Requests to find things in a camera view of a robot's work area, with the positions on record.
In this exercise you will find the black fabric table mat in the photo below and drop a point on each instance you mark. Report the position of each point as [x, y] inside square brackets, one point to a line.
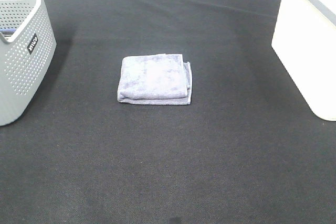
[247, 149]

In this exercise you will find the blue cloth inside basket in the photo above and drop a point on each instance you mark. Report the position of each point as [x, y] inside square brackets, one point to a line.
[7, 32]

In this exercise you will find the white plastic storage bin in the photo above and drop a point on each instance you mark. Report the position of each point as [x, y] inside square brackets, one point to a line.
[304, 41]

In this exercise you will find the grey perforated laundry basket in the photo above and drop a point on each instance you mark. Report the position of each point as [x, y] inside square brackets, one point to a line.
[25, 56]

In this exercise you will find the lavender towel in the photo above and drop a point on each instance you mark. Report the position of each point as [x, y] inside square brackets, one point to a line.
[162, 79]

